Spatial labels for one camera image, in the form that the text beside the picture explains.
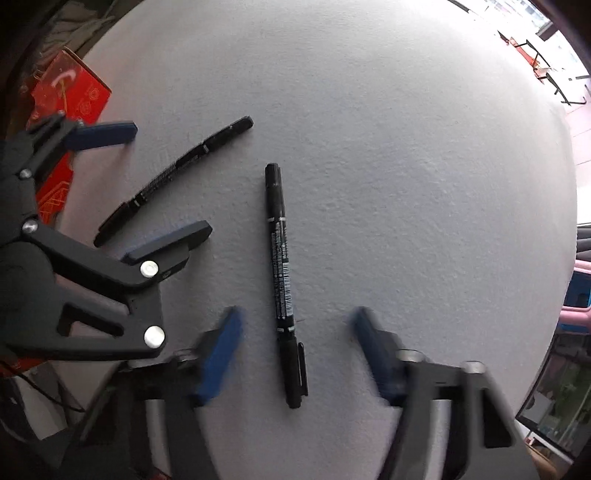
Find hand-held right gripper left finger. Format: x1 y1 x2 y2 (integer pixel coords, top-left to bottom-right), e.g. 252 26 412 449
60 305 245 480

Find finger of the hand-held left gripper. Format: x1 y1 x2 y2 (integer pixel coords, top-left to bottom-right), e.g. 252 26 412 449
0 220 214 361
0 112 138 232

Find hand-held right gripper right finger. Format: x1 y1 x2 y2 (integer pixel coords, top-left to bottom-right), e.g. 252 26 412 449
348 305 541 480

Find red and brown cardboard box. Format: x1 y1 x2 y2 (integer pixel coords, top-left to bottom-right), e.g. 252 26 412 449
25 50 113 227

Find black marker pen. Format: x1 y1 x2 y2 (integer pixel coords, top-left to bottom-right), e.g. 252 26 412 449
264 162 309 410
93 115 254 247

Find grey-green cloth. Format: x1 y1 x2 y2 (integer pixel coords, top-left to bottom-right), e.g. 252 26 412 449
44 0 118 56

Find glass display cabinet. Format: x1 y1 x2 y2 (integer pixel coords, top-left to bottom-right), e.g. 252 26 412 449
515 332 591 462

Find pink and blue object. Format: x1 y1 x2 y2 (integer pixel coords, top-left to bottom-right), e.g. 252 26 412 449
556 261 591 332

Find dark furniture edge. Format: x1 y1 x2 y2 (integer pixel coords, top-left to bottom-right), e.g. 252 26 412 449
575 222 591 260

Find black cable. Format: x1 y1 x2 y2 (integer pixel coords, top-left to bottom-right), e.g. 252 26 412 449
14 371 88 414

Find red and black folding frame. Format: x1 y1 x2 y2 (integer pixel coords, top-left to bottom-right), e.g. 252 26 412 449
496 28 591 108

